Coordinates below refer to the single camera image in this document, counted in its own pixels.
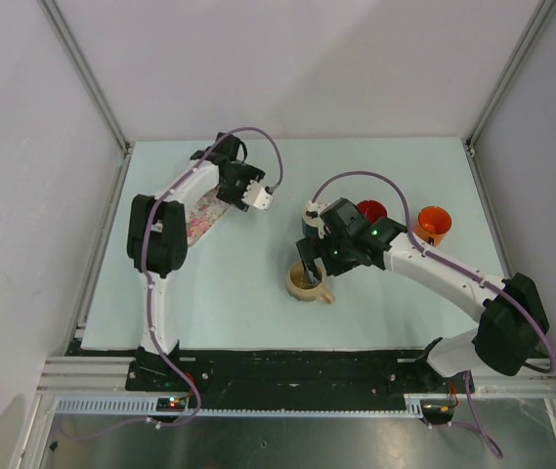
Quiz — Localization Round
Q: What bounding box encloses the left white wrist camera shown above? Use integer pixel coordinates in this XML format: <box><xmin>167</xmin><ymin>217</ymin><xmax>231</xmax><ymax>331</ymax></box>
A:
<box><xmin>241</xmin><ymin>181</ymin><xmax>274</xmax><ymax>211</ymax></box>

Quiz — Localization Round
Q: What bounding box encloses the orange mug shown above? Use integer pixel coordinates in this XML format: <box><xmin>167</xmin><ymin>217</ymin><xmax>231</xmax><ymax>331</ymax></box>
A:
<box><xmin>412</xmin><ymin>206</ymin><xmax>452</xmax><ymax>247</ymax></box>

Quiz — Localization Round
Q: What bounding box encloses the floral serving tray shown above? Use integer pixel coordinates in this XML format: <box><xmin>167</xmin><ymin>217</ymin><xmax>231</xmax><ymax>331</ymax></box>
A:
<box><xmin>186</xmin><ymin>189</ymin><xmax>230</xmax><ymax>247</ymax></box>

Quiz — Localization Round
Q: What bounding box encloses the white slotted cable duct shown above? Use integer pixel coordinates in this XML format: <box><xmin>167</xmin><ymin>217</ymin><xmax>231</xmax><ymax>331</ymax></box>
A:
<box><xmin>56</xmin><ymin>396</ymin><xmax>423</xmax><ymax>418</ymax></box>

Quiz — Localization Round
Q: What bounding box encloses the right aluminium corner post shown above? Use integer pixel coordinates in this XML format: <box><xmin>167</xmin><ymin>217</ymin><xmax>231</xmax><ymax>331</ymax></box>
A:
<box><xmin>465</xmin><ymin>0</ymin><xmax>556</xmax><ymax>150</ymax></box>

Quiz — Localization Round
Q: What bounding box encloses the green mug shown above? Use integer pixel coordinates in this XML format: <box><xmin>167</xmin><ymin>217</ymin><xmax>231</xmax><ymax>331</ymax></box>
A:
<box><xmin>300</xmin><ymin>204</ymin><xmax>325</xmax><ymax>240</ymax></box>

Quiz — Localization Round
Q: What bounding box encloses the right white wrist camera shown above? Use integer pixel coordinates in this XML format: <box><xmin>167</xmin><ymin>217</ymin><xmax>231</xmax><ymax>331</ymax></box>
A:
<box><xmin>305</xmin><ymin>199</ymin><xmax>330</xmax><ymax>238</ymax></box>

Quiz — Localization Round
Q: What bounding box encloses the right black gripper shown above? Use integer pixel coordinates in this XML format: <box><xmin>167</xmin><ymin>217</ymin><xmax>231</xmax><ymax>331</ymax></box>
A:
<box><xmin>296</xmin><ymin>230</ymin><xmax>361</xmax><ymax>286</ymax></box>

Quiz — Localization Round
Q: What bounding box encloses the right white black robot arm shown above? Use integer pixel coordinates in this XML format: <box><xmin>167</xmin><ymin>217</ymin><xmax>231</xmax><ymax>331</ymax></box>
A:
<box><xmin>296</xmin><ymin>197</ymin><xmax>549</xmax><ymax>392</ymax></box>

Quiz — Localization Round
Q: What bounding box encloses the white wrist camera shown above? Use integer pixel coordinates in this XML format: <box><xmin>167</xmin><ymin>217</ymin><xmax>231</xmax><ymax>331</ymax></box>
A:
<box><xmin>241</xmin><ymin>181</ymin><xmax>274</xmax><ymax>211</ymax></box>
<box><xmin>305</xmin><ymin>199</ymin><xmax>330</xmax><ymax>238</ymax></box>

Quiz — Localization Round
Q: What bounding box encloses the aluminium frame rail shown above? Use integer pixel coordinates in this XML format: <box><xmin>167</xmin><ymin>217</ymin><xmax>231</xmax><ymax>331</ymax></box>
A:
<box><xmin>37</xmin><ymin>357</ymin><xmax>132</xmax><ymax>394</ymax></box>

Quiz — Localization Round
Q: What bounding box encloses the aluminium corner post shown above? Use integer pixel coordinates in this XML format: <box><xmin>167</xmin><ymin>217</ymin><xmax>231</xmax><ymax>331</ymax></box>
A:
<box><xmin>465</xmin><ymin>0</ymin><xmax>556</xmax><ymax>150</ymax></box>
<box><xmin>37</xmin><ymin>0</ymin><xmax>130</xmax><ymax>155</ymax></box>

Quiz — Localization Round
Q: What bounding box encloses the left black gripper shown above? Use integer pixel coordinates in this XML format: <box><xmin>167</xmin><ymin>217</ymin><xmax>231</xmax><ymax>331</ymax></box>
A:
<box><xmin>217</xmin><ymin>161</ymin><xmax>265</xmax><ymax>212</ymax></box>

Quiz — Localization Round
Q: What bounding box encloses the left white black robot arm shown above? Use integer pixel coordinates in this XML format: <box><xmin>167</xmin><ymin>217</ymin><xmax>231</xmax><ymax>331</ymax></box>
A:
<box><xmin>126</xmin><ymin>133</ymin><xmax>273</xmax><ymax>356</ymax></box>

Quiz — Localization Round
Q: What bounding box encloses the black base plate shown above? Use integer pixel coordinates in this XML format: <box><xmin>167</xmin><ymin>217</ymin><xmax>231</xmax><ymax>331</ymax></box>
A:
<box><xmin>125</xmin><ymin>349</ymin><xmax>474</xmax><ymax>411</ymax></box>

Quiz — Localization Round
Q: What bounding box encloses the left aluminium corner post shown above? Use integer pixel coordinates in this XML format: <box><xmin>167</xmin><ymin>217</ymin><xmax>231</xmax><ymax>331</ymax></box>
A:
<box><xmin>37</xmin><ymin>0</ymin><xmax>130</xmax><ymax>155</ymax></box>

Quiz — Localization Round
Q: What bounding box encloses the cream beige mug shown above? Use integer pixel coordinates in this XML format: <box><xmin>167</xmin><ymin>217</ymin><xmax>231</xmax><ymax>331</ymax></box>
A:
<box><xmin>285</xmin><ymin>262</ymin><xmax>335</xmax><ymax>305</ymax></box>

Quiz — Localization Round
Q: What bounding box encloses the red mug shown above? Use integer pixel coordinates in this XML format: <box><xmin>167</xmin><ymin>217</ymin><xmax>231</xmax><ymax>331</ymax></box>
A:
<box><xmin>357</xmin><ymin>199</ymin><xmax>387</xmax><ymax>224</ymax></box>

